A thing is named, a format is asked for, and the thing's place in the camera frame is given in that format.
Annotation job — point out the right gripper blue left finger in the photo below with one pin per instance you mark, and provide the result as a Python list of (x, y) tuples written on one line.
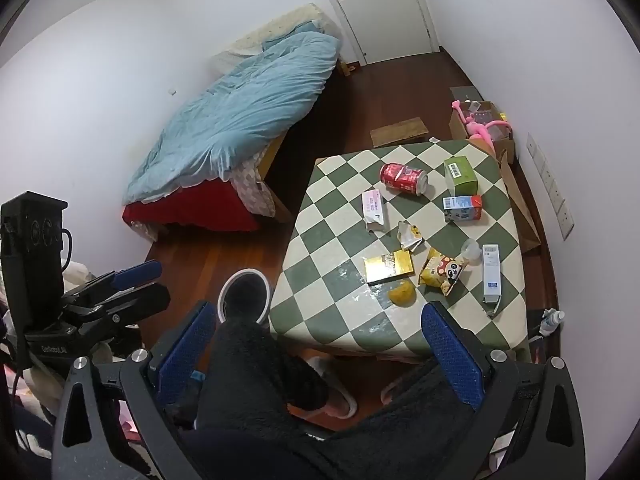
[(176, 353)]

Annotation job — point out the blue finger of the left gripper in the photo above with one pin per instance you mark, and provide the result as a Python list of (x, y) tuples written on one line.
[(137, 276), (135, 305)]

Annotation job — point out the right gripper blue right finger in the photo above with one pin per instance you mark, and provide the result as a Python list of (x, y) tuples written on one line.
[(458, 352)]

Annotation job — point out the tall white blue box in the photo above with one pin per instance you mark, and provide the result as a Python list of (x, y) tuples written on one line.
[(492, 290)]

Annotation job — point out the yellow panda snack bag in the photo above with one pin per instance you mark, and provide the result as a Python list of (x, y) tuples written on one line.
[(441, 271)]

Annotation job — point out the small clear plastic cup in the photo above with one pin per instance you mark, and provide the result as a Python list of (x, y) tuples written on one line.
[(471, 251)]

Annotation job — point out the yellow white wrapper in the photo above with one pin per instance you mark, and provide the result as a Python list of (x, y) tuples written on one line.
[(409, 237)]

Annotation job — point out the blue red milk carton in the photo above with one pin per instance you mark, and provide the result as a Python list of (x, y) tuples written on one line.
[(462, 208)]

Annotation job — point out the pink white wrapper packet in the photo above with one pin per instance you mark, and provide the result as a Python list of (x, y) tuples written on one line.
[(373, 213)]

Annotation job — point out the green white medicine box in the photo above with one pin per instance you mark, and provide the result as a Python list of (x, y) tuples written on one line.
[(460, 177)]

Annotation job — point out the red soda can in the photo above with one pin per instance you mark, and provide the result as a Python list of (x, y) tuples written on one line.
[(403, 178)]

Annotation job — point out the white round trash bin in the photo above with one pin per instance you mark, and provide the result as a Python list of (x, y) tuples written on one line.
[(247, 295)]

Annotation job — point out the clear plastic bottle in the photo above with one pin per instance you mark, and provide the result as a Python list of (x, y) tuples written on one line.
[(551, 321)]

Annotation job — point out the red bed sheet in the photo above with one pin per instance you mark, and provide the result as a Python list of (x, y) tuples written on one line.
[(212, 205)]

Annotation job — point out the orange fruit peel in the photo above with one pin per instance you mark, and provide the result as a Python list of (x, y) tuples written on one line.
[(403, 295)]

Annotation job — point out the pink slipper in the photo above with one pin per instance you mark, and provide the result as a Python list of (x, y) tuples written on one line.
[(341, 404)]

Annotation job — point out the checkered pink mattress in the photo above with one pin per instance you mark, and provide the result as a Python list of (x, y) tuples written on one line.
[(251, 188)]

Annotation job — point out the brown paper bag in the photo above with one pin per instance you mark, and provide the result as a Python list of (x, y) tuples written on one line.
[(527, 232)]

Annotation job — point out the light blue duvet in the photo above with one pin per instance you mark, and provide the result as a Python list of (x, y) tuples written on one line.
[(236, 117)]

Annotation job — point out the flat cardboard box on floor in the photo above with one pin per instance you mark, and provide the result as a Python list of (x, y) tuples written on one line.
[(408, 131)]

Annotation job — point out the cardboard box with toys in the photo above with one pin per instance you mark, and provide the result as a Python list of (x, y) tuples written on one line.
[(482, 127)]

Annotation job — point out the cream pillow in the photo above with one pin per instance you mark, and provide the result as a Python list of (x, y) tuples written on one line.
[(255, 42)]

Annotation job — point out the white door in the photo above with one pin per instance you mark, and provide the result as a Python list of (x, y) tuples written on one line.
[(383, 30)]

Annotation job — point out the black camera box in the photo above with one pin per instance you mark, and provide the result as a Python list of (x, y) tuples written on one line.
[(31, 246)]

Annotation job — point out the wall socket strip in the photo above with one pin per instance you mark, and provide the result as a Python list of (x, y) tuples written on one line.
[(559, 205)]

